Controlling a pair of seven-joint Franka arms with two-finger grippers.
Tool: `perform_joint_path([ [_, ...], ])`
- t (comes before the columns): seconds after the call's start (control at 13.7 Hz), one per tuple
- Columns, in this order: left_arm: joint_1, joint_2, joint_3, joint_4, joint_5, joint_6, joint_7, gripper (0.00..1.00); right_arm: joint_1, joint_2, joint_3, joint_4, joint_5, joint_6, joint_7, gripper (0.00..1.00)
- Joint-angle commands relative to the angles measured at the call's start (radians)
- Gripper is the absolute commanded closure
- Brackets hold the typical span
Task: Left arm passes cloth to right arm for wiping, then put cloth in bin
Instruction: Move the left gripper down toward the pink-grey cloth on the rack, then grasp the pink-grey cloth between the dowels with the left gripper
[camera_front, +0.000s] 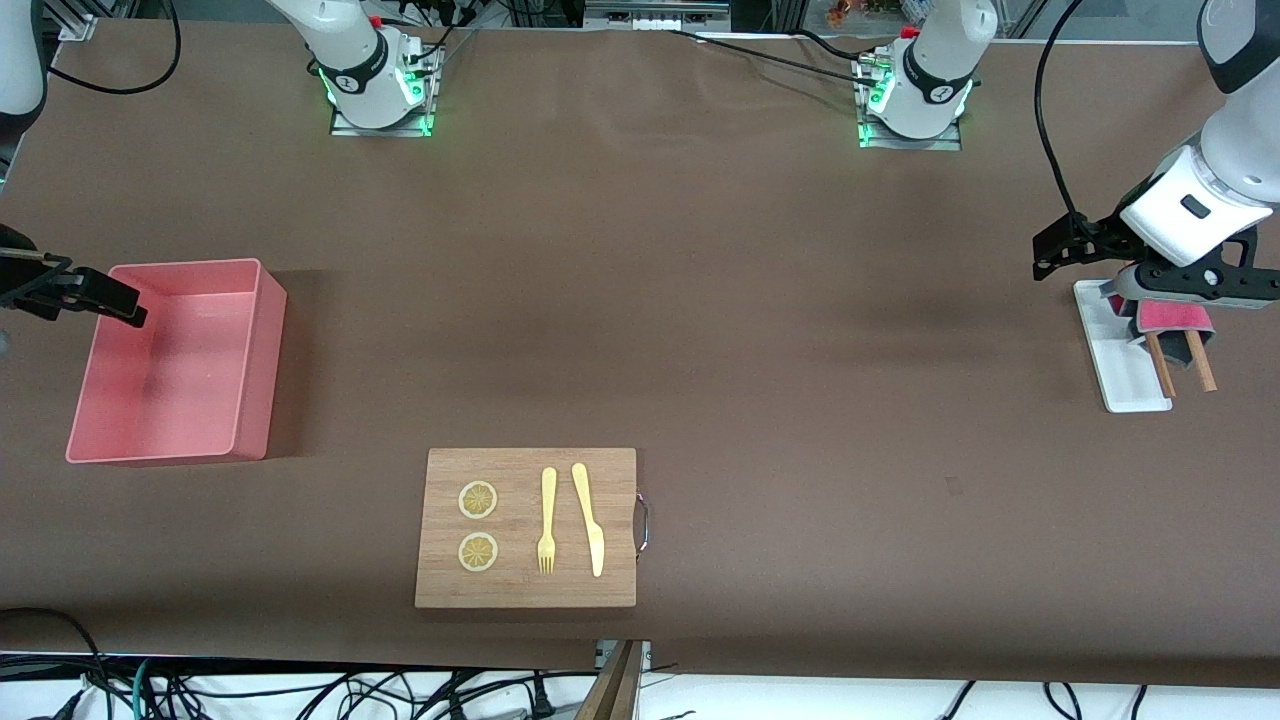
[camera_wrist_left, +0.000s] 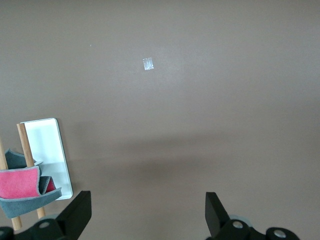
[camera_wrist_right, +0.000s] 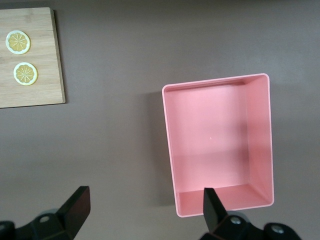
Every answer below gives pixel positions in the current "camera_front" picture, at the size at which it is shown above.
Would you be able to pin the wooden rack dowel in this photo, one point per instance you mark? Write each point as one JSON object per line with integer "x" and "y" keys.
{"x": 1163, "y": 375}
{"x": 1205, "y": 372}

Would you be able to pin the lemon slice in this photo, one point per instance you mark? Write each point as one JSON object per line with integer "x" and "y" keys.
{"x": 478, "y": 500}
{"x": 478, "y": 552}

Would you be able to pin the yellow plastic fork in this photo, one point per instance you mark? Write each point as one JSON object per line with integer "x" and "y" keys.
{"x": 547, "y": 500}

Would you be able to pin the brown table cover sheet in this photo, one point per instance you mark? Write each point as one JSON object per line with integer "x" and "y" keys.
{"x": 700, "y": 300}

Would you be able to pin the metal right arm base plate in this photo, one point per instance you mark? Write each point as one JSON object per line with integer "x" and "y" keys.
{"x": 345, "y": 128}

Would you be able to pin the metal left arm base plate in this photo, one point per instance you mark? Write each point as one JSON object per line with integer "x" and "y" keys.
{"x": 905, "y": 143}

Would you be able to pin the black power plug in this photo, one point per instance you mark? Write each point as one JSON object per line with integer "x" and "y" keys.
{"x": 541, "y": 700}

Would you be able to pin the pink plastic bin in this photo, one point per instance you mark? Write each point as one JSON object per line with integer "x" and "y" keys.
{"x": 160, "y": 370}

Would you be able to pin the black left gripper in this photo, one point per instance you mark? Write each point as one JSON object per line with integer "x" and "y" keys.
{"x": 1103, "y": 233}

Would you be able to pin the pink and grey cloth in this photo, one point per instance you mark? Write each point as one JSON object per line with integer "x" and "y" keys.
{"x": 1175, "y": 315}

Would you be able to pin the wooden stand leg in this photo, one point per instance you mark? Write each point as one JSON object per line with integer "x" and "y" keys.
{"x": 612, "y": 690}

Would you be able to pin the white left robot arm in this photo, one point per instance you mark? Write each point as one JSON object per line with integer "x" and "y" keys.
{"x": 940, "y": 60}

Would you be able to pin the white rack base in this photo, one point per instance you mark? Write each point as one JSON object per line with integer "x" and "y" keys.
{"x": 1125, "y": 385}

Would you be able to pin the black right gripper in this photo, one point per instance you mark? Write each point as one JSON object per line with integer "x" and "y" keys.
{"x": 20, "y": 272}

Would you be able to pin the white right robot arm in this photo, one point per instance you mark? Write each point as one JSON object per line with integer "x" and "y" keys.
{"x": 350, "y": 40}

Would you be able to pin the yellow plastic knife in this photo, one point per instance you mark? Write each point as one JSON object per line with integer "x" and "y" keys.
{"x": 588, "y": 510}

